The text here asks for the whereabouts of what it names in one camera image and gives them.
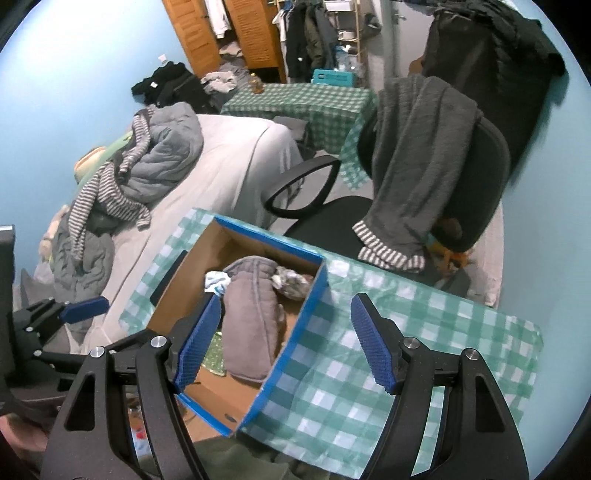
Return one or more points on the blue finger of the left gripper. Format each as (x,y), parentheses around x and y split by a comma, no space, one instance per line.
(73,313)

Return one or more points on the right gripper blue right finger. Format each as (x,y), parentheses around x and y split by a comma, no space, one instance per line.
(380,339)

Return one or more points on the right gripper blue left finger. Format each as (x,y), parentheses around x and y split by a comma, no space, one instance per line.
(190,338)

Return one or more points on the grey fleece mitten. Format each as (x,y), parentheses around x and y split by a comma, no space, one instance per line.
(253,320)

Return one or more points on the white cloth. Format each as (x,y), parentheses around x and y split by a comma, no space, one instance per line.
(216,282)

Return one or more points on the patterned cloth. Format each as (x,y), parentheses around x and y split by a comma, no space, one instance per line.
(290,284)

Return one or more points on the green sparkly cloth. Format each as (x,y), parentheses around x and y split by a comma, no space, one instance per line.
(213,359)

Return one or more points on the blue cardboard box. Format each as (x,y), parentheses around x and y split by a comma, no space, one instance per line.
(225,403)

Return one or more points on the orange toy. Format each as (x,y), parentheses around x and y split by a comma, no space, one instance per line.
(447,261)

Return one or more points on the black office chair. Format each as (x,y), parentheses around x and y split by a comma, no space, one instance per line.
(300,194)

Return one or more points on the striped grey garment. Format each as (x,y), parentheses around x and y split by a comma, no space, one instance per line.
(104,187)

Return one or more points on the bed with white sheet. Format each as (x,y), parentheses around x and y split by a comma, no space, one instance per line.
(241,156)

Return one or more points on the grey quilted blanket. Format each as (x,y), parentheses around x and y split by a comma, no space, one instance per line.
(176,145)

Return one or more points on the far green checkered table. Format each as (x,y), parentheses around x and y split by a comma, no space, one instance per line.
(335,116)

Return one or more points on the black clothes pile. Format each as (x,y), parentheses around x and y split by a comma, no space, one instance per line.
(172,83)

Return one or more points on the teal box on table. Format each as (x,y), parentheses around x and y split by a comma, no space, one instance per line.
(334,78)

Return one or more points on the black jacket on chair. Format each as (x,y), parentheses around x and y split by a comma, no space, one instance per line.
(500,59)

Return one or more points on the wooden louvered closet door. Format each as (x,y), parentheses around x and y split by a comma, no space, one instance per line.
(207,29)

